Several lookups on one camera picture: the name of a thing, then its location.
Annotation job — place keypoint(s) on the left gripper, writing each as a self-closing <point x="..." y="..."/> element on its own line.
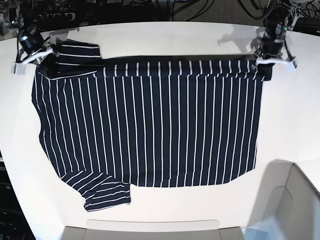
<point x="270" y="45"/>

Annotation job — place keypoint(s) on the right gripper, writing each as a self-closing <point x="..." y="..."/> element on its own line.
<point x="34" y="48"/>

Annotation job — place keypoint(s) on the navy white striped T-shirt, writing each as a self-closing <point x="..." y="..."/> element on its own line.
<point x="107" y="125"/>

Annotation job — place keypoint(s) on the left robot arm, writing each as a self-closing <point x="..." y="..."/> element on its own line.
<point x="280" y="17"/>

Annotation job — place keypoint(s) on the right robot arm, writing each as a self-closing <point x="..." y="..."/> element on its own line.
<point x="13" y="16"/>

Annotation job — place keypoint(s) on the black power strip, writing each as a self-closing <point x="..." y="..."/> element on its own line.
<point x="57" y="17"/>

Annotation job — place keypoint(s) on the grey plastic bin right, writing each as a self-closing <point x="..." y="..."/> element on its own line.
<point x="293" y="210"/>

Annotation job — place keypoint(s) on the grey plastic bin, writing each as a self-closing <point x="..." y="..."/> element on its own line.
<point x="174" y="230"/>
<point x="293" y="210"/>

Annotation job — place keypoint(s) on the grey plastic bin front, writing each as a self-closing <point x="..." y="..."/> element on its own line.
<point x="174" y="230"/>

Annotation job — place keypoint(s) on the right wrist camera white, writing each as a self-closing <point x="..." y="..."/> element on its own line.
<point x="18" y="68"/>

